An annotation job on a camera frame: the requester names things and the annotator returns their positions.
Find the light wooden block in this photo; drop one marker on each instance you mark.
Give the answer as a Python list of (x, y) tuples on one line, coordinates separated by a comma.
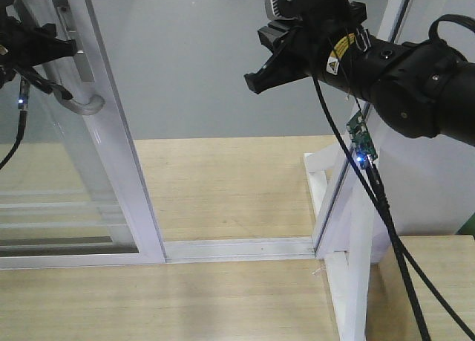
[(448, 261)]

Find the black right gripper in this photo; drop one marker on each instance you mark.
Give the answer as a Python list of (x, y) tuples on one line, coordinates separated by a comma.
[(301, 46)]

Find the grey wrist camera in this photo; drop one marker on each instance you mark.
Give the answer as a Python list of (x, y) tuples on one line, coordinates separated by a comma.
[(284, 9)]

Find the green circuit board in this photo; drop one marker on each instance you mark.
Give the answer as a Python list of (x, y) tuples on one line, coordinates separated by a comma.
[(362, 142)]

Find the white fixed door frame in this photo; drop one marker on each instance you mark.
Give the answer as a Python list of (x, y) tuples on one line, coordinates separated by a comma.
[(331, 186)]

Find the white wooden support brace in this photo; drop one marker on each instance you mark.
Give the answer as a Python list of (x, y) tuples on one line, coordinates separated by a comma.
[(348, 272)]

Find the green sandbag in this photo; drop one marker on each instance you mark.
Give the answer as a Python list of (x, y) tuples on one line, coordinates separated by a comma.
[(468, 228)]

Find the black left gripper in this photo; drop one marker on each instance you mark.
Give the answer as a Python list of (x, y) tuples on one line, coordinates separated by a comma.
[(23, 48)]

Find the white framed transparent sliding door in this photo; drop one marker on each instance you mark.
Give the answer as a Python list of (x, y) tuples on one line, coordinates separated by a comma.
[(72, 190)]

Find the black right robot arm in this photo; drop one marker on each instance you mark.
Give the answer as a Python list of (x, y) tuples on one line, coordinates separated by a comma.
[(418, 89)]

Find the grey metal door handle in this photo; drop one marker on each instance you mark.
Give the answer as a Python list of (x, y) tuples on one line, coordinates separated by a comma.
[(85, 74)]

